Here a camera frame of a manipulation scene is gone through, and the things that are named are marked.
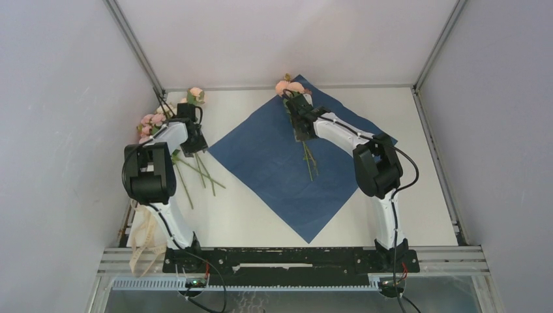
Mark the cream white fake rose stem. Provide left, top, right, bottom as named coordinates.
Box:
left=156, top=104, right=177, bottom=117

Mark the white slotted cable duct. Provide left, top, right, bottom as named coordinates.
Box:
left=112, top=277, right=381, bottom=291

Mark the aluminium front frame rail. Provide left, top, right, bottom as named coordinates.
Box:
left=97, top=246, right=490, bottom=276

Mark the peach fake rose stem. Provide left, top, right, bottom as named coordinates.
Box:
left=275, top=74, right=319, bottom=181

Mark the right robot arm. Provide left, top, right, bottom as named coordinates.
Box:
left=282, top=89, right=409, bottom=271

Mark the blue wrapping paper sheet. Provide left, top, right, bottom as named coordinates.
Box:
left=204, top=91, right=380, bottom=247

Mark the cream lace ribbon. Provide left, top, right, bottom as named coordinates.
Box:
left=128, top=205, right=167, bottom=278

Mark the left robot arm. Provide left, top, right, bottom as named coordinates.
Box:
left=121, top=103, right=207, bottom=272

